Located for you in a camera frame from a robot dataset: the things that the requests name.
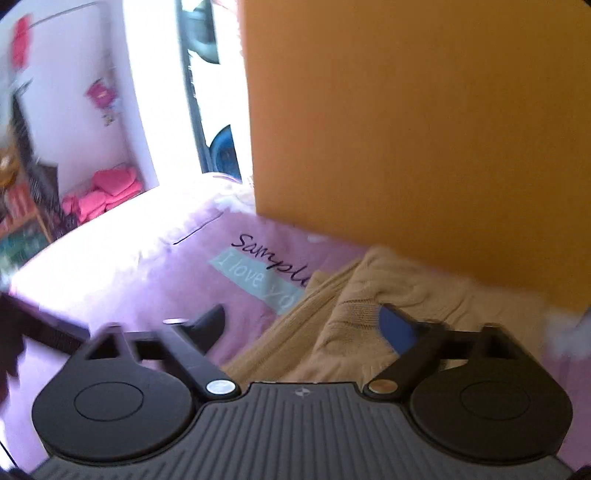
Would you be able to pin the pink folded clothes pile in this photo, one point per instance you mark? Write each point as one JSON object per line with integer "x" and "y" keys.
{"x": 109, "y": 189}

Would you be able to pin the orange headboard panel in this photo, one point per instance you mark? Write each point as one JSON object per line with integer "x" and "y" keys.
{"x": 457, "y": 132}

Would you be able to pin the purple printed bed sheet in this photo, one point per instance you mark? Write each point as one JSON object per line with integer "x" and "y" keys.
{"x": 174, "y": 253}

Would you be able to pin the pink wall decoration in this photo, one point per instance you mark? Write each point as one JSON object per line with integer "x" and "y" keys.
{"x": 104, "y": 98}

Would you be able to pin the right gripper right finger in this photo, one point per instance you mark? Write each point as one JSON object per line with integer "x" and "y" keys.
{"x": 421, "y": 347}

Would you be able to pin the yellow cable knit cardigan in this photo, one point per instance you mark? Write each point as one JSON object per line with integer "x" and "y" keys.
{"x": 351, "y": 325}

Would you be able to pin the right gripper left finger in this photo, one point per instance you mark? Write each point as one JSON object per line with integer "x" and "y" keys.
{"x": 186, "y": 344}

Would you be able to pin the blue round basin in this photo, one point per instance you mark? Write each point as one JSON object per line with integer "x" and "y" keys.
{"x": 223, "y": 156}

